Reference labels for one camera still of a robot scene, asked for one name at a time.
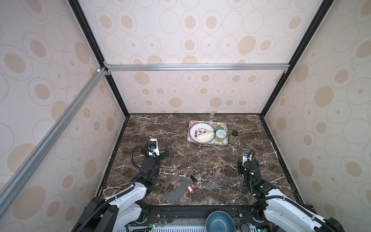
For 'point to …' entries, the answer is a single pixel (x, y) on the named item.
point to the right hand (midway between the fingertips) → (251, 158)
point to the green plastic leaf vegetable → (219, 127)
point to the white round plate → (202, 132)
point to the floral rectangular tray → (216, 124)
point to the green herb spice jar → (233, 139)
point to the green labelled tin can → (220, 136)
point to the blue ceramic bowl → (220, 221)
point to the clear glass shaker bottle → (212, 117)
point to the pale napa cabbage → (206, 137)
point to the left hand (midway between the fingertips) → (161, 139)
